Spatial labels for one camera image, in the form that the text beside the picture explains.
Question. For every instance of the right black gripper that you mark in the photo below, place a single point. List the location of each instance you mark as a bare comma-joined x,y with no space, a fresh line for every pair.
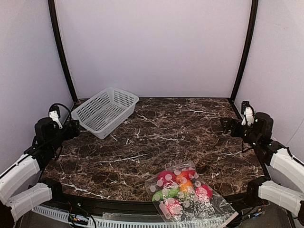
233,127

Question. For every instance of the green toy cucumber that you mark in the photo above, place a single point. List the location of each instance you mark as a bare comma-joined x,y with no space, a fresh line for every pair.
165,193

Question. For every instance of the white slotted cable duct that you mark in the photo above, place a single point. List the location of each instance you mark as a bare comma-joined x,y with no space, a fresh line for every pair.
62,216

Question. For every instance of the red toy apple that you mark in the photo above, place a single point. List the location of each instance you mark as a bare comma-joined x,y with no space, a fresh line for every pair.
204,192

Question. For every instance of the right black frame post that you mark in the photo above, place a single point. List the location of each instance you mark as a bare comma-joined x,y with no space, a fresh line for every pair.
246,49

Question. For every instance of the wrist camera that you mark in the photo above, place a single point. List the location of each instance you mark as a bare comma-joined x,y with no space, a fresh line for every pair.
54,113
248,113

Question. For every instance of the red orange toy mango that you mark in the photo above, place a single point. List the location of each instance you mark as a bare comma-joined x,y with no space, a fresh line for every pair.
187,173

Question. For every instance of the dark red toy fruit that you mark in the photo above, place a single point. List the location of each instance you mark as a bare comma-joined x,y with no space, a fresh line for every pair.
173,206

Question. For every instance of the left black frame post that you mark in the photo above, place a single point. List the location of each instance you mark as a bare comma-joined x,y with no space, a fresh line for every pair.
60,50

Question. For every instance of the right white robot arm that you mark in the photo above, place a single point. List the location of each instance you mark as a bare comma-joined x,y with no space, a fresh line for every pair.
283,179

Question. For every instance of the white perforated plastic basket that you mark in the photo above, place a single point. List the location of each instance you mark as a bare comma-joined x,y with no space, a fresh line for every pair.
105,111

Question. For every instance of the green orange toy mango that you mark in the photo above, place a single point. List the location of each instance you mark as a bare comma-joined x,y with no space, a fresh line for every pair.
186,186

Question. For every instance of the black front frame rail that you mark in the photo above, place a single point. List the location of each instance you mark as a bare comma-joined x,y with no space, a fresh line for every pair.
98,206

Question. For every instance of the clear dotted zip top bag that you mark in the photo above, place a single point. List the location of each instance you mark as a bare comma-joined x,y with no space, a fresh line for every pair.
213,213

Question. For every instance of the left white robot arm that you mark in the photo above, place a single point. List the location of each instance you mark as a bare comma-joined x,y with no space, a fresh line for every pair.
12,205

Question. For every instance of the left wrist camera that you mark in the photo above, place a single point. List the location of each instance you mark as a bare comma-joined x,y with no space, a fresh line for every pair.
54,113

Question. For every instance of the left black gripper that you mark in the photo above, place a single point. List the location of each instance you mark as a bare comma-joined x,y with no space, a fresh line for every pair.
71,128

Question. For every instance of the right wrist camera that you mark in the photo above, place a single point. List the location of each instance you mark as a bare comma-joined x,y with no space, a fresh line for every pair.
248,113

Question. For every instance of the black frame post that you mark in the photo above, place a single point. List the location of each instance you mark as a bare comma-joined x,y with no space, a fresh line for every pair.
246,49
60,50

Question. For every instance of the red toy orange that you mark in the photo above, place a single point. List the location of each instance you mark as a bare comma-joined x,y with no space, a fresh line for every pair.
166,177

